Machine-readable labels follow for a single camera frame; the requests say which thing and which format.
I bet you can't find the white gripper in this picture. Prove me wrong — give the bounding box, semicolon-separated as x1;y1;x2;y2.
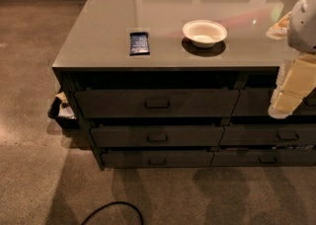
266;12;316;119

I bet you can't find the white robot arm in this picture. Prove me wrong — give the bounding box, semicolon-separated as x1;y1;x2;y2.
267;0;316;119

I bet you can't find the dark grey drawer cabinet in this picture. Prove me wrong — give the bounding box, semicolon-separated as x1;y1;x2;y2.
53;0;315;169

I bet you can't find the white paper bowl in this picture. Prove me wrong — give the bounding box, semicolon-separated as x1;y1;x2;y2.
183;20;227;48

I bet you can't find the black bin with trash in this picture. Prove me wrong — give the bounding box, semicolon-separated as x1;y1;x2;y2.
47;92;80;129

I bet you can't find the black floor cable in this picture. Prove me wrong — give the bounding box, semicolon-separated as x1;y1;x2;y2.
80;200;145;225

